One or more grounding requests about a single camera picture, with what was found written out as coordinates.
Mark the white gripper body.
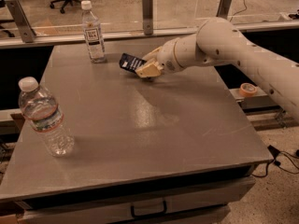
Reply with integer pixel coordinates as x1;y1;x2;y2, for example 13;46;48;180
157;40;184;73

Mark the right metal glass bracket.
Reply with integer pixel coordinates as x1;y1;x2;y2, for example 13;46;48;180
216;0;233;19

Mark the grey drawer with black handle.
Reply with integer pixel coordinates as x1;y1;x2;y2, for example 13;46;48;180
21;176;255;224

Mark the left metal glass bracket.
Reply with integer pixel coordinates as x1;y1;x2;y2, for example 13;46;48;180
6;0;36;43

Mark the orange masking tape roll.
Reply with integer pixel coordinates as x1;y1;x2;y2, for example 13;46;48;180
239;83;257;97

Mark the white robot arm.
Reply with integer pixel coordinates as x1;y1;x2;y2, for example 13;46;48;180
136;17;299;121

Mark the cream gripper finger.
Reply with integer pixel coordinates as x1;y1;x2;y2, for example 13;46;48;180
135;62;164;78
142;46;162;61

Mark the middle metal glass bracket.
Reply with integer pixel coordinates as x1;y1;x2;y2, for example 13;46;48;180
142;0;153;35

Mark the tall clear bottle white label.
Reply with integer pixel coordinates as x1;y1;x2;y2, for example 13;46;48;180
81;0;106;63

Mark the black floor cable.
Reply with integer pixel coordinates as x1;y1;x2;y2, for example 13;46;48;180
250;145;299;179

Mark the clear water bottle red label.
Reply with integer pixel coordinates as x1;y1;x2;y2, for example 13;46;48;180
19;77;75;157

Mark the metal glass bracket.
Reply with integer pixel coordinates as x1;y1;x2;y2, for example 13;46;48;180
216;0;233;19
142;0;153;35
6;0;36;43

